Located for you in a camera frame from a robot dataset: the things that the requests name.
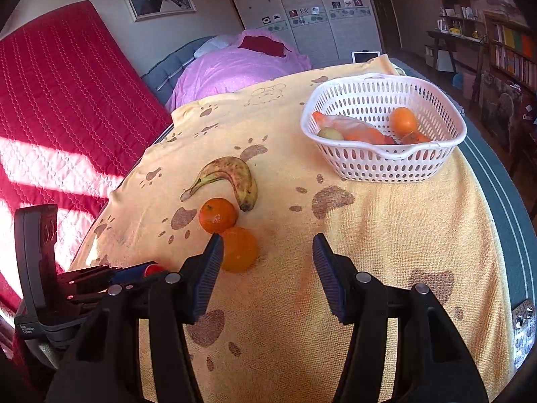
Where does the large orange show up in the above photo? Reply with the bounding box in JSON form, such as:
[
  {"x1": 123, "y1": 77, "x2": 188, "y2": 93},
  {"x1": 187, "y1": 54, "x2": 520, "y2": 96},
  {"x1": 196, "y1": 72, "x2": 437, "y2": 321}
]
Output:
[{"x1": 390, "y1": 107, "x2": 419, "y2": 137}]

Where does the orange plastic bag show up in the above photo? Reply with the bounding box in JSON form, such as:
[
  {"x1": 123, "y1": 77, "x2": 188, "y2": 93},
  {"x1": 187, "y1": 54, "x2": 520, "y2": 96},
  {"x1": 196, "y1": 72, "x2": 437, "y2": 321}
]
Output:
[{"x1": 312, "y1": 111, "x2": 387, "y2": 142}]

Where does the white pillow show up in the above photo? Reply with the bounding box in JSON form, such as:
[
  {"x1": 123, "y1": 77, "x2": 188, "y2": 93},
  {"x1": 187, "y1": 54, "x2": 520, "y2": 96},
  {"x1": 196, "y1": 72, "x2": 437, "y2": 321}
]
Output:
[{"x1": 194, "y1": 36, "x2": 236, "y2": 57}]

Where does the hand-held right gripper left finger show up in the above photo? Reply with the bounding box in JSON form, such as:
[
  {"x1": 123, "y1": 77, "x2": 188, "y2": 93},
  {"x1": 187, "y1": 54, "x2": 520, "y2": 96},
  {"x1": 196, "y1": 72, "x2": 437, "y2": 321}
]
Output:
[{"x1": 44, "y1": 233, "x2": 225, "y2": 403}]

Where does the wooden desk with shelf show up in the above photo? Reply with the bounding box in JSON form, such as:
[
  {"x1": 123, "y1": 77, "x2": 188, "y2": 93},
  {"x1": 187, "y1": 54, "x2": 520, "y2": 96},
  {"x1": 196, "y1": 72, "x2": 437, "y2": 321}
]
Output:
[{"x1": 426, "y1": 0, "x2": 489, "y2": 74}]

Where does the framed photo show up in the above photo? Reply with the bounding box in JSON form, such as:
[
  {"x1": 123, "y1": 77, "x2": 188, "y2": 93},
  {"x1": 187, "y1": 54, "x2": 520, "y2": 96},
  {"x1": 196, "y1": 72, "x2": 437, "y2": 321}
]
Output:
[{"x1": 121, "y1": 0, "x2": 197, "y2": 23}]

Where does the wooden bookshelf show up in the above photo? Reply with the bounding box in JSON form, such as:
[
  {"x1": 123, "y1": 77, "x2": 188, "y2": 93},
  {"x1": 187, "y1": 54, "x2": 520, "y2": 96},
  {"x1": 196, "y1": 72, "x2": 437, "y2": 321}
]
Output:
[{"x1": 484, "y1": 10, "x2": 537, "y2": 93}]

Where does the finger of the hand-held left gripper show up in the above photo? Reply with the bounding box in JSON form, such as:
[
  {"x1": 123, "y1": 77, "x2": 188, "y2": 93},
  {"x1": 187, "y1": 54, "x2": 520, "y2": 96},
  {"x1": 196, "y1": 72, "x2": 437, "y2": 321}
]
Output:
[
  {"x1": 67, "y1": 283, "x2": 112, "y2": 305},
  {"x1": 56, "y1": 261, "x2": 149, "y2": 286}
]

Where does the white plastic basket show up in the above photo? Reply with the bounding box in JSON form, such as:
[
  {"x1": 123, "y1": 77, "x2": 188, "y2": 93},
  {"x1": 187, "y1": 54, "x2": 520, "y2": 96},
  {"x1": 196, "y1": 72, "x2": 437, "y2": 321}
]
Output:
[{"x1": 300, "y1": 73, "x2": 468, "y2": 183}]

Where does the purple blanket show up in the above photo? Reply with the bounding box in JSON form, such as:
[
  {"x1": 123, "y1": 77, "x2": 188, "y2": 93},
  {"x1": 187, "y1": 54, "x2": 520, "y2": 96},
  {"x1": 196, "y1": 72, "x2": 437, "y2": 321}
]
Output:
[{"x1": 165, "y1": 29, "x2": 313, "y2": 112}]

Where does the yellow paw-print towel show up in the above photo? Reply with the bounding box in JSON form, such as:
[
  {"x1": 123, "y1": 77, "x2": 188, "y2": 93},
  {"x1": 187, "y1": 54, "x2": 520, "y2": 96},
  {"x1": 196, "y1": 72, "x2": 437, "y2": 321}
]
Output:
[{"x1": 67, "y1": 52, "x2": 521, "y2": 403}]

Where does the red cloth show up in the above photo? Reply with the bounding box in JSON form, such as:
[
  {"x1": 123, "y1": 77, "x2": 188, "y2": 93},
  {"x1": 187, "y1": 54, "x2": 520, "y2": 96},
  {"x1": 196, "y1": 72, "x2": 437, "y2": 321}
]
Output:
[{"x1": 238, "y1": 35, "x2": 290, "y2": 57}]

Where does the white tablet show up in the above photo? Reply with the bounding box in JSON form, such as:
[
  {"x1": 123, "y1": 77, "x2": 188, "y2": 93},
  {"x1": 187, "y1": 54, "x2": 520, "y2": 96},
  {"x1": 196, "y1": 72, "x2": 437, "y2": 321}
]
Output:
[{"x1": 351, "y1": 49, "x2": 382, "y2": 63}]

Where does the red quilted mattress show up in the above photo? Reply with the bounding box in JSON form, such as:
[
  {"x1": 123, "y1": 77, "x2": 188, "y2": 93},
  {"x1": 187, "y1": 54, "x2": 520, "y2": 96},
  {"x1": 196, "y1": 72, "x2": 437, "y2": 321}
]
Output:
[{"x1": 0, "y1": 0, "x2": 174, "y2": 315}]

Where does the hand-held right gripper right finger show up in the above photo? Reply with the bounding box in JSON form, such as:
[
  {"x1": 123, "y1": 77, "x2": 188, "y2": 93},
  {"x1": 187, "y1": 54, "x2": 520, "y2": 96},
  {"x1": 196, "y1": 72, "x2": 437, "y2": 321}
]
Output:
[{"x1": 312, "y1": 233, "x2": 489, "y2": 403}]

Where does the grey bed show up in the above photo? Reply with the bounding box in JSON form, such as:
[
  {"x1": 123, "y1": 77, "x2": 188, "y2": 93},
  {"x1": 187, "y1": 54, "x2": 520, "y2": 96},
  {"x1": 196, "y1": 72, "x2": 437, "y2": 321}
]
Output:
[{"x1": 140, "y1": 36, "x2": 537, "y2": 370}]

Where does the spotted banana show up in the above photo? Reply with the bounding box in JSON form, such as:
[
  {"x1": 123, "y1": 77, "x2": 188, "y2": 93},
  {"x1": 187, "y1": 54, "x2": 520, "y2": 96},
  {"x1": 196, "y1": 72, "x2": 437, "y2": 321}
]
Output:
[{"x1": 180, "y1": 156, "x2": 258, "y2": 212}]

